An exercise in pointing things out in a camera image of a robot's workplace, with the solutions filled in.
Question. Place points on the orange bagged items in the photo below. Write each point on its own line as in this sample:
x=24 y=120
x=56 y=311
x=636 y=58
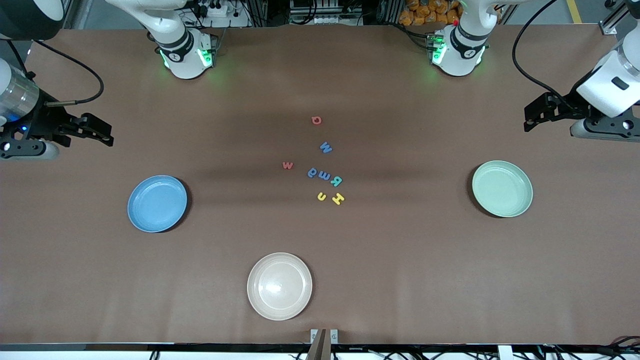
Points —
x=430 y=12

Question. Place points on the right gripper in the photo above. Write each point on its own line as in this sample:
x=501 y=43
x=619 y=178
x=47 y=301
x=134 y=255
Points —
x=44 y=123

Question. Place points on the beige plate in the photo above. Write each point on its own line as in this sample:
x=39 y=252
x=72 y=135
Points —
x=279 y=286

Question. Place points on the green plate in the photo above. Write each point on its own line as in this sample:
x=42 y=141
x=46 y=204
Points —
x=502 y=188

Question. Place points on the red uppercase Q letter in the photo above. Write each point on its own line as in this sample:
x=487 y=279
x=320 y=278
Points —
x=313 y=120

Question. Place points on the blue plate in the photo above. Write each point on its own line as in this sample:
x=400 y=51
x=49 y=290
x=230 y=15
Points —
x=157 y=203

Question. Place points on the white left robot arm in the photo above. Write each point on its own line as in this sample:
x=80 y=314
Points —
x=462 y=55

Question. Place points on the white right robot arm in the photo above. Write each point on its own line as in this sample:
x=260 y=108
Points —
x=185 y=60

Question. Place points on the yellow uppercase H letter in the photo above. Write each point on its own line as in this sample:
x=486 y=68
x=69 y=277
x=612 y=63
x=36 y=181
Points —
x=338 y=199

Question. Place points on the white power strip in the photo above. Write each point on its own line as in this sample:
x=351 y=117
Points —
x=215 y=10

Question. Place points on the brown tapered post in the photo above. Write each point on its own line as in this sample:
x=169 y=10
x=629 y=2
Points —
x=320 y=350

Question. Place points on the blue uppercase W letter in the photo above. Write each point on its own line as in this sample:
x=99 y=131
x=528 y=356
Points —
x=326 y=148

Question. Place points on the teal uppercase R letter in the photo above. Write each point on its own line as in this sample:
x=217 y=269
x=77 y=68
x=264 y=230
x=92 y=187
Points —
x=335 y=181

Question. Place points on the yellow lowercase u letter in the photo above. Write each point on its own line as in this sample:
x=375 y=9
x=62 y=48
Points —
x=318 y=197

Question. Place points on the aluminium frame post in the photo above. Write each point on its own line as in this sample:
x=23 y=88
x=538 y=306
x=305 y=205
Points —
x=611 y=27

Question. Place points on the purple lowercase m letter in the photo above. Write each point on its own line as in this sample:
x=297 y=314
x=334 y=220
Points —
x=325 y=174

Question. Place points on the brown table cover sheet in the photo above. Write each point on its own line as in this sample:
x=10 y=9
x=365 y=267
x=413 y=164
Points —
x=400 y=275

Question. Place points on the blue lowercase g letter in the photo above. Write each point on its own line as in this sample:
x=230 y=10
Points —
x=310 y=174

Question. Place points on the metal table edge bracket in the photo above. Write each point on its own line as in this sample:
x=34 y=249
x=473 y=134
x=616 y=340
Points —
x=314 y=336

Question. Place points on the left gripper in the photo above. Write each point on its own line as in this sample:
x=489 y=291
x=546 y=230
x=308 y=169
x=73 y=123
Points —
x=566 y=108

